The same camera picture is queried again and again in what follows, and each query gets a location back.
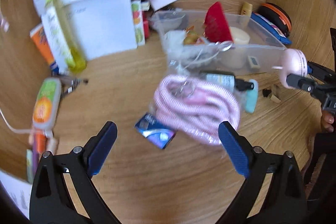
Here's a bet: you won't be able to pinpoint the blue patchwork pencil pouch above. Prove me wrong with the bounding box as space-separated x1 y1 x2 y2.
251 12 292 45

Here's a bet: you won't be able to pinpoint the right hand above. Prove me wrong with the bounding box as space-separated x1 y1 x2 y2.
320 110 335 132

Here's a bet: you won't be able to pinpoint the yellow-green spray bottle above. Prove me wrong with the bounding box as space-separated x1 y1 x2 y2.
41 0 87 74

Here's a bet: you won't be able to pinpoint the dark green spray bottle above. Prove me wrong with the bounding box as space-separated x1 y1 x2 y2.
200 70 256 92

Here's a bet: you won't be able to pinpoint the cream marker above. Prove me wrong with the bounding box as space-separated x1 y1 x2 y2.
46 138 58 155

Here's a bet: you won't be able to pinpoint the black orange zip case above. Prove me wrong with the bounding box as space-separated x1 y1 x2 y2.
257 2 292 38

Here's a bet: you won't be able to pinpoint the white charging cable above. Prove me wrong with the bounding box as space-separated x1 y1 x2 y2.
0 11 55 139

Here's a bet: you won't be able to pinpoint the red velvet pouch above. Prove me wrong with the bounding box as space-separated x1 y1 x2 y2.
204 2 232 43

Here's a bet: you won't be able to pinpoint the teal white tube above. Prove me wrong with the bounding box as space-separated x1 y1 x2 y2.
245 79 259 114

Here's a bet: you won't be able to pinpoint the small yellow lotion bottle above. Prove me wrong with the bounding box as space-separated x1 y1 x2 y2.
240 2 253 17

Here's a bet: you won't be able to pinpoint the clear plastic storage bin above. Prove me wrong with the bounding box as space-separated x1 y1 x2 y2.
157 10 286 76

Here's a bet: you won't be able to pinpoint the pink braided rope bundle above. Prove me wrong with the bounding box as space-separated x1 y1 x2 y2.
152 74 242 146

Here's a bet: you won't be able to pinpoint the orange sunscreen tube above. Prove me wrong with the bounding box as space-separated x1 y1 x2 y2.
30 23 59 75

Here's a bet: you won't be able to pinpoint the orange marker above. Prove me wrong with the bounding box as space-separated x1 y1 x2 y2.
33 134 47 155

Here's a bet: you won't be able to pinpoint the white paper notepad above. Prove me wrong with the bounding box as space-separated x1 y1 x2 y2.
32 0 138 60

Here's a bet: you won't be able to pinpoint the blue foil packet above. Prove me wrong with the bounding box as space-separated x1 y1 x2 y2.
134 113 176 149

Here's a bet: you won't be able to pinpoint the purple marker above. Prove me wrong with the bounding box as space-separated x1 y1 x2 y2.
30 149 39 182

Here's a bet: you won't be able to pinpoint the orange-label lotion bottle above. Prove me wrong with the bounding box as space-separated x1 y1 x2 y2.
32 77 62 130

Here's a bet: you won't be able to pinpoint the white printed leaflet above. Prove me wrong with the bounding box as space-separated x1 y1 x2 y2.
0 170 33 219

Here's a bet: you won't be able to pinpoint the mahjong tile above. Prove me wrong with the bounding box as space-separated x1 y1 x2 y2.
247 56 260 70

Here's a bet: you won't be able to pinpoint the black pens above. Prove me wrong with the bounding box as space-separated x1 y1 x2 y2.
56 74 89 97

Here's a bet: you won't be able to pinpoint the small black clip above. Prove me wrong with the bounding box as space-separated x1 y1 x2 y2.
262 89 272 98

